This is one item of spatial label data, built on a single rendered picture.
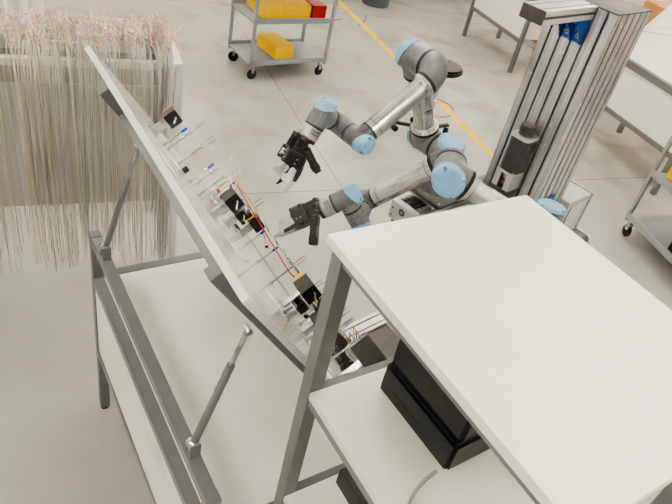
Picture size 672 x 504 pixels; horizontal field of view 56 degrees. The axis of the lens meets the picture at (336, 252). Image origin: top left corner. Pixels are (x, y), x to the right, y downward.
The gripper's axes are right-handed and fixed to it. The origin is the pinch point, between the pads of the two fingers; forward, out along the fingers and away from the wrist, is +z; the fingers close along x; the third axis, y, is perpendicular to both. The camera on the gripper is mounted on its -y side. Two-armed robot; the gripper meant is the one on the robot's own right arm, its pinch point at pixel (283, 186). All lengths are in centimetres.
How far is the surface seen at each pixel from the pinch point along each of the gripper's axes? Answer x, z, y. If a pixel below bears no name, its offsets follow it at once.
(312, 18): -380, -84, -139
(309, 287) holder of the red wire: 63, 10, 10
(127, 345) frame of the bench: 15, 72, 28
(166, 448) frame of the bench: 58, 77, 19
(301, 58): -387, -48, -153
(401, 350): 115, -3, 20
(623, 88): -232, -185, -381
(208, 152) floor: -256, 51, -68
